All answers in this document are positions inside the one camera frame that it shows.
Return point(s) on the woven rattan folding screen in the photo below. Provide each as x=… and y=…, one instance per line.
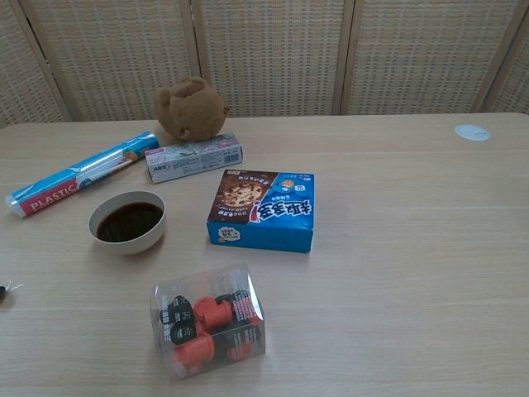
x=273, y=54

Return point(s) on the clear box of capsules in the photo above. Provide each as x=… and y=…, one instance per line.
x=206, y=322

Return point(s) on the white cup of coffee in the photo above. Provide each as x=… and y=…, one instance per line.
x=128, y=244

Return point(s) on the white round table grommet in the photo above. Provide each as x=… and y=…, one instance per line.
x=471, y=132

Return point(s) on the long floral print box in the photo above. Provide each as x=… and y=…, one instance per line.
x=194, y=161

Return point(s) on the brown plush toy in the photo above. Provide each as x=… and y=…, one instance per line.
x=194, y=111

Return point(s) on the blue cookie box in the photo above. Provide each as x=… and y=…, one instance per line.
x=264, y=235

